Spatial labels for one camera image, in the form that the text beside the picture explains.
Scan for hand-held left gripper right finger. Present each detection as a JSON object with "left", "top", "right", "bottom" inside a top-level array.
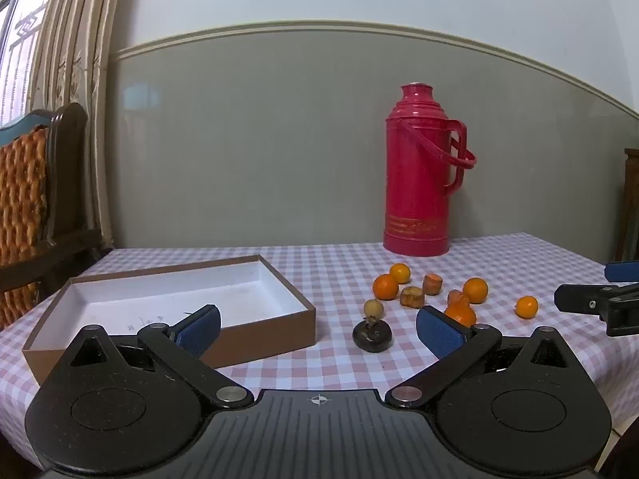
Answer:
[{"left": 384, "top": 306, "right": 582, "bottom": 409}]

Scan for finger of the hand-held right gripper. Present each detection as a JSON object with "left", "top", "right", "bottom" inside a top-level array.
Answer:
[
  {"left": 604, "top": 261, "right": 639, "bottom": 284},
  {"left": 554, "top": 282, "right": 639, "bottom": 337}
]

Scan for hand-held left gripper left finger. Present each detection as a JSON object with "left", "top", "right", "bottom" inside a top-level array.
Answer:
[{"left": 55, "top": 304, "right": 253, "bottom": 410}]

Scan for carrot top piece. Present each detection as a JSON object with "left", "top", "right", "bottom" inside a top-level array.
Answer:
[{"left": 399, "top": 286, "right": 426, "bottom": 309}]

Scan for dark mangosteen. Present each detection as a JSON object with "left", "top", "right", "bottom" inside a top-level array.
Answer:
[{"left": 352, "top": 317, "right": 393, "bottom": 352}]

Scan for brown cardboard box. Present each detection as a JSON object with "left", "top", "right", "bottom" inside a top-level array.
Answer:
[{"left": 22, "top": 254, "right": 317, "bottom": 387}]

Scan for dark wooden furniture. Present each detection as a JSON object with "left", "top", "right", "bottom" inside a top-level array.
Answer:
[{"left": 614, "top": 148, "right": 639, "bottom": 263}]

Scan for pink checked tablecloth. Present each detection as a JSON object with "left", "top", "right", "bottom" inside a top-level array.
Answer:
[{"left": 0, "top": 232, "right": 639, "bottom": 460}]

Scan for red thermos flask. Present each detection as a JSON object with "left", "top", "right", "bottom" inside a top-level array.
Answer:
[{"left": 382, "top": 82, "right": 478, "bottom": 257}]

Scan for dark wooden sofa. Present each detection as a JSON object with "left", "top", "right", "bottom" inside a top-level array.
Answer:
[{"left": 0, "top": 102, "right": 115, "bottom": 330}]

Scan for woven orange sofa mat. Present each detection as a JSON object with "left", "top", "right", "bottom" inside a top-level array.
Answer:
[{"left": 0, "top": 127, "right": 51, "bottom": 330}]

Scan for teal sofa back cushion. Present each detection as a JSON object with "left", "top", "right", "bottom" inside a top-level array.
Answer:
[{"left": 0, "top": 112, "right": 53, "bottom": 143}]

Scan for beige striped curtain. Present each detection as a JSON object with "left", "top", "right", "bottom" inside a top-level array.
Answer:
[{"left": 27, "top": 0, "right": 143, "bottom": 250}]

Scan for window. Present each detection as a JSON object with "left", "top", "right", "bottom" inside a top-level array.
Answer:
[{"left": 0, "top": 0, "right": 65, "bottom": 128}]

